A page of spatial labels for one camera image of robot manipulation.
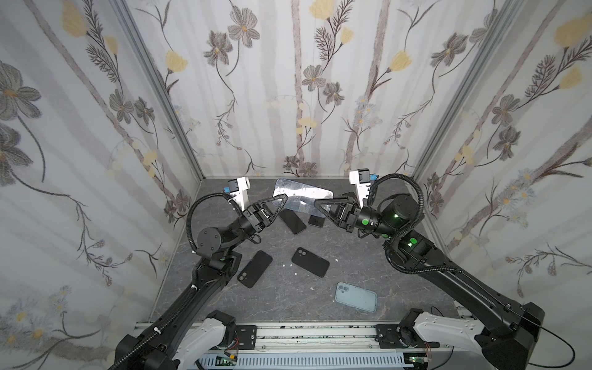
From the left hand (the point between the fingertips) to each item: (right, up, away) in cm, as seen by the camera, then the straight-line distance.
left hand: (282, 198), depth 54 cm
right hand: (+8, -1, -2) cm, 9 cm away
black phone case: (-14, -28, +37) cm, 48 cm away
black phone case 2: (+8, -26, +37) cm, 46 cm away
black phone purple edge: (+2, -11, +47) cm, 49 cm away
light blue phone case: (+25, -36, +30) cm, 54 cm away
